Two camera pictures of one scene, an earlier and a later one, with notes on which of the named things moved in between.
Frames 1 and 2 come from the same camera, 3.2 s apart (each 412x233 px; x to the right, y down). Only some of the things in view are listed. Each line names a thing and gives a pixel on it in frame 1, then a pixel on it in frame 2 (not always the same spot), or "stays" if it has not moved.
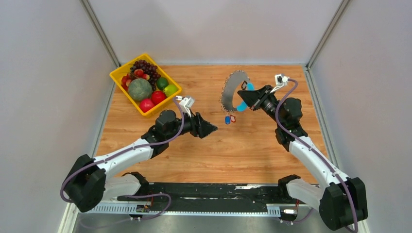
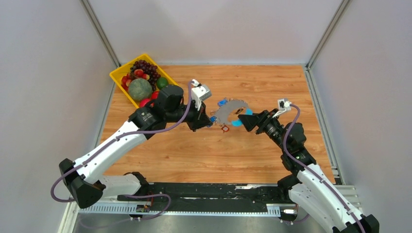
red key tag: [232, 118] to [225, 126]
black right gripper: [250, 97] to [261, 120]
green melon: [140, 89] stays
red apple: [158, 96] stays
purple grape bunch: [148, 69] stays
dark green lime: [162, 83] stays
